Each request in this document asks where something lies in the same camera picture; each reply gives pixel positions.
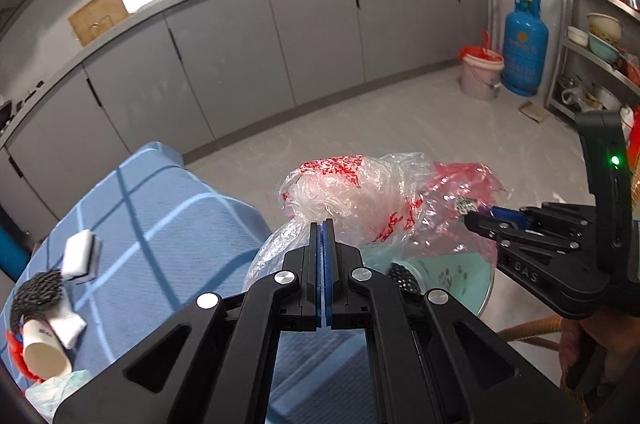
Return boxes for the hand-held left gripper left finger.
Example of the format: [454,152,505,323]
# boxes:
[52,221,323,424]

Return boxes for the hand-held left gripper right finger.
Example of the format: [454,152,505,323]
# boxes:
[322,219,596,424]

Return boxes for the pink plastic bag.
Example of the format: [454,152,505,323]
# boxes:
[425,160,507,249]

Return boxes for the metal shelf rack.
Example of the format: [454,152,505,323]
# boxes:
[545,0,640,125]

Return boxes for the white bucket, red bag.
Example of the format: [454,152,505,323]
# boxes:
[459,54,505,101]

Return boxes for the clear red-printed plastic bag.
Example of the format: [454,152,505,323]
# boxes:
[247,152,496,299]

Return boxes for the cream patterned bowl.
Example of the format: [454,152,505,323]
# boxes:
[586,12,623,42]

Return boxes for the metal kettle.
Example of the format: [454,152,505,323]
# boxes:
[560,76,584,107]

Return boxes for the metal pot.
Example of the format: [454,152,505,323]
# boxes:
[592,84,624,113]

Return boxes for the cardboard box on counter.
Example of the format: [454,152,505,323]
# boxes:
[67,0,132,47]

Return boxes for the white sponge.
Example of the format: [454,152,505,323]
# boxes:
[62,229,104,284]

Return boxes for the blue checked cloth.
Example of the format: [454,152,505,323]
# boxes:
[10,141,376,424]

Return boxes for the small black foam net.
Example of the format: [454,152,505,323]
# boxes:
[389,262,421,293]

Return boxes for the grey kitchen counter cabinets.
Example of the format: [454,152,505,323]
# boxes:
[0,0,492,237]

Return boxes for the green bowl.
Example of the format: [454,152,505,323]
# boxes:
[588,32,621,64]

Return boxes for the red bucket liner bag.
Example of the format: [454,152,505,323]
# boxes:
[459,30,505,72]

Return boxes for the person's right hand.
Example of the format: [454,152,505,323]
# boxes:
[558,301,640,405]

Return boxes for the cardboard piece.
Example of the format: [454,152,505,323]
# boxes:
[517,100,551,123]

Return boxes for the large black foam net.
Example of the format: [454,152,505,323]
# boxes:
[10,269,66,331]

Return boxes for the pale green packet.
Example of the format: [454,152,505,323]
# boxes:
[24,369,94,423]

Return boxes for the orange red wrapper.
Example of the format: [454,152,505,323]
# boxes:
[5,328,46,383]

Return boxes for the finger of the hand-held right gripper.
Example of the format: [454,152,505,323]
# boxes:
[490,202,597,231]
[463,212,585,253]

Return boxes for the mint green basin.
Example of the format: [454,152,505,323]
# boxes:
[360,249,496,320]

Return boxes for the paper cup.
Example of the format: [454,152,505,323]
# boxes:
[21,318,74,379]

